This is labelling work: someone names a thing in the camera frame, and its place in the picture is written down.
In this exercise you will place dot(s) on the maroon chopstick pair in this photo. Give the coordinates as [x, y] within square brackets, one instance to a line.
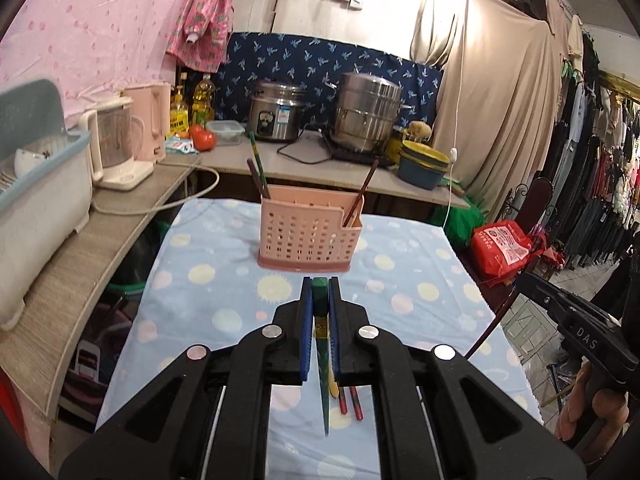
[501, 312]

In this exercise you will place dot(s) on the navy floral cloth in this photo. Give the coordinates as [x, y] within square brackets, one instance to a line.
[314, 64]

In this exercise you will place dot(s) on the yellow label bottle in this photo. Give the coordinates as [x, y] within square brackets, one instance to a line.
[179, 114]

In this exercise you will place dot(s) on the green plastic bag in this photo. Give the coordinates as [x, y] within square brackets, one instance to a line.
[458, 223]

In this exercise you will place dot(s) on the silver rice cooker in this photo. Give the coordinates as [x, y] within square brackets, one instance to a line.
[276, 111]

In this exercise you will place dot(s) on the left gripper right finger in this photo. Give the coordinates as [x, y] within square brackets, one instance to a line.
[334, 336]

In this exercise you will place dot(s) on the pink dotted curtain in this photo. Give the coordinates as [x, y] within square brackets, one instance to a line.
[90, 49]

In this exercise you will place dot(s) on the pink perforated utensil holder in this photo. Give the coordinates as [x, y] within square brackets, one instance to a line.
[309, 229]

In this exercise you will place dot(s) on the red tomato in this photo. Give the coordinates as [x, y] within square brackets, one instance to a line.
[202, 139]

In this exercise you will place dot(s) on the red chopstick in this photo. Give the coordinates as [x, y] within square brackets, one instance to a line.
[356, 403]
[342, 401]

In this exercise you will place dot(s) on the stainless steel steamer pot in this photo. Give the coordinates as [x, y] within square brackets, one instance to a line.
[367, 107]

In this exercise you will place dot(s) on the blue patterned tablecloth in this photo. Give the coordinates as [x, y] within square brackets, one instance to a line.
[206, 287]

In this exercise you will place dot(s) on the dish drainer box with lid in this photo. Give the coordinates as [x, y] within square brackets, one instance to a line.
[46, 187]

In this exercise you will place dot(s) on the cooking oil bottle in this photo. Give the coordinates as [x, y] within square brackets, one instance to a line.
[202, 109]

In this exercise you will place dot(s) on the pink floral garment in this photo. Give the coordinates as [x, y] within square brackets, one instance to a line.
[201, 35]

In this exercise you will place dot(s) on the green chopstick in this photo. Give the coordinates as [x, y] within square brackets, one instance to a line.
[320, 310]
[258, 162]

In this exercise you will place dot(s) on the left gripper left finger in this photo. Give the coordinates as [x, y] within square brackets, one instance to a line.
[306, 324]

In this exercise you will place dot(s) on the clear food container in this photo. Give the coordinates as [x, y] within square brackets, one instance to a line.
[226, 132]

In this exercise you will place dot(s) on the blue white snack packet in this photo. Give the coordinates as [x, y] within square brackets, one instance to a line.
[176, 145]

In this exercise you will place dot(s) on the stacked yellow blue basins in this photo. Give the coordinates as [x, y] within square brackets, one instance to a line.
[422, 166]

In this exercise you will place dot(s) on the dark brown chopstick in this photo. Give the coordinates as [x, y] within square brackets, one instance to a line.
[363, 188]

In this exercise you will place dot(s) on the black induction cooker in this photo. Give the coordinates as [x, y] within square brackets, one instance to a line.
[346, 155]

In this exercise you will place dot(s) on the red plastic bag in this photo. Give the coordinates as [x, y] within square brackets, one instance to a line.
[500, 250]

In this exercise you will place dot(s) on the beige curtain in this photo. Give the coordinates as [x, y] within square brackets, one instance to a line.
[499, 95]

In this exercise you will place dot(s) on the gold flower spoon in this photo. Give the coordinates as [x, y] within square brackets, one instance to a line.
[333, 387]

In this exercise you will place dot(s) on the glass kettle white base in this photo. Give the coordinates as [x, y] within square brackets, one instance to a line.
[114, 164]

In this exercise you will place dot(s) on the pink electric kettle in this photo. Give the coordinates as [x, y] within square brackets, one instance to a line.
[150, 110]

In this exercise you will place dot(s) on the loofah sponge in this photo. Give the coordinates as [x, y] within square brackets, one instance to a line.
[418, 131]

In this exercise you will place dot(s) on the dark maroon chopstick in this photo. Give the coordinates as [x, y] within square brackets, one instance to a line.
[256, 178]

